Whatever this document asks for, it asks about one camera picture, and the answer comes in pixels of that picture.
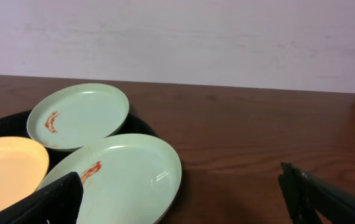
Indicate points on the yellow plate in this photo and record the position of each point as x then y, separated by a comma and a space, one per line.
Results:
23, 165

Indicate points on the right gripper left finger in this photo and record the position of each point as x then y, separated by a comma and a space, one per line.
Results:
56, 203

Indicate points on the light green plate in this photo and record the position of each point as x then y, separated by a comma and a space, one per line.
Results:
77, 116
127, 178

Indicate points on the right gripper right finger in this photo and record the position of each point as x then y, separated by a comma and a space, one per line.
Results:
306, 196

